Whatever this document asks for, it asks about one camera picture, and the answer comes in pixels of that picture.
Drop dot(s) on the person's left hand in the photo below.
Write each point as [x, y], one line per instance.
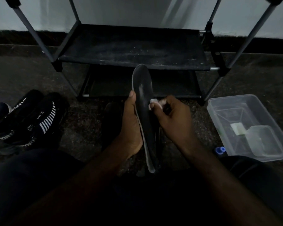
[129, 129]

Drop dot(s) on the person's right hand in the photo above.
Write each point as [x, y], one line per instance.
[176, 122]

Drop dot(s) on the person's left thumb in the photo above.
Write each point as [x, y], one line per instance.
[132, 98]

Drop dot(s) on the person's right thumb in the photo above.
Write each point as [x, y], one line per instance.
[155, 108]

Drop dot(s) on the small white cloth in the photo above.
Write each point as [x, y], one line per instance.
[158, 103]

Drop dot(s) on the black shoe insole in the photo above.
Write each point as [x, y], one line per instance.
[143, 91]

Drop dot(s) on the person's right forearm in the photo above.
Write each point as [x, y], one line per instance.
[226, 185]

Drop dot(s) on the person's left forearm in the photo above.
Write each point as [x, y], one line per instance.
[85, 183]

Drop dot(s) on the plain black shoe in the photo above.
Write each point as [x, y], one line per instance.
[111, 124]

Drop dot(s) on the black metal shoe rack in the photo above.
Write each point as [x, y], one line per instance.
[136, 47]

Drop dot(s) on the black fabric rack shelf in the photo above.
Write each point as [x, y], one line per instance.
[136, 47]

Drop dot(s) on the large clear plastic container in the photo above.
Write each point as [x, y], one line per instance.
[228, 115]

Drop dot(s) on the blue bottle cap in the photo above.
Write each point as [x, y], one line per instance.
[220, 150]

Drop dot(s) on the green and white sponge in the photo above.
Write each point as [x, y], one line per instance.
[237, 128]

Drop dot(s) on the black white-striped sneaker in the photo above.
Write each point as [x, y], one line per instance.
[44, 120]
[16, 112]

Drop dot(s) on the small clear plastic container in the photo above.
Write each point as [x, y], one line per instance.
[265, 141]

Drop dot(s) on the person's right leg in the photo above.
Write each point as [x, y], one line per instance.
[261, 181]

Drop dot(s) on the person's leg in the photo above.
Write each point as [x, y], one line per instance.
[26, 181]
[261, 181]

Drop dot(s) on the person's left leg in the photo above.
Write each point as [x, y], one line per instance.
[26, 181]

